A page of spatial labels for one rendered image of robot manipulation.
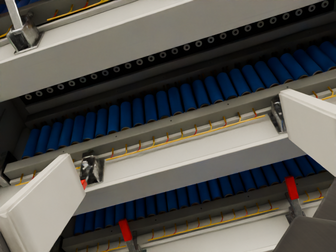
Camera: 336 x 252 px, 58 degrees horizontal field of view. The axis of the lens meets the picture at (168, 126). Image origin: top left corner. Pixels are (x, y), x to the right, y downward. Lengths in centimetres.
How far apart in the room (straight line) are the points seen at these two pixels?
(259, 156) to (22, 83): 31
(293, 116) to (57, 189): 13
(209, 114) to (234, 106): 4
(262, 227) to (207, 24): 34
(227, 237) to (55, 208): 40
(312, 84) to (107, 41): 27
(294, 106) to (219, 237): 40
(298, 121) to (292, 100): 1
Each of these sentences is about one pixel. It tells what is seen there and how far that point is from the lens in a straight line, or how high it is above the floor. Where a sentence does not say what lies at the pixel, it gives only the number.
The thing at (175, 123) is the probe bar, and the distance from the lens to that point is 42.
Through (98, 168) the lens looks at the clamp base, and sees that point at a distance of 43.
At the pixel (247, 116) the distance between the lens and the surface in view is 43.
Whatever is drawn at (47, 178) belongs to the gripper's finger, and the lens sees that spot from 17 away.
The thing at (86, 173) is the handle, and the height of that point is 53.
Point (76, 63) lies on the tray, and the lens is 36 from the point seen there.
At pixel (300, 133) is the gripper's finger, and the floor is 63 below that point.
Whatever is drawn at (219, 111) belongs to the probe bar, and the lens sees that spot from 42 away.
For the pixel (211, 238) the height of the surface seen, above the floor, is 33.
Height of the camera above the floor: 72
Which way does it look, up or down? 25 degrees down
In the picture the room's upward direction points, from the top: 19 degrees counter-clockwise
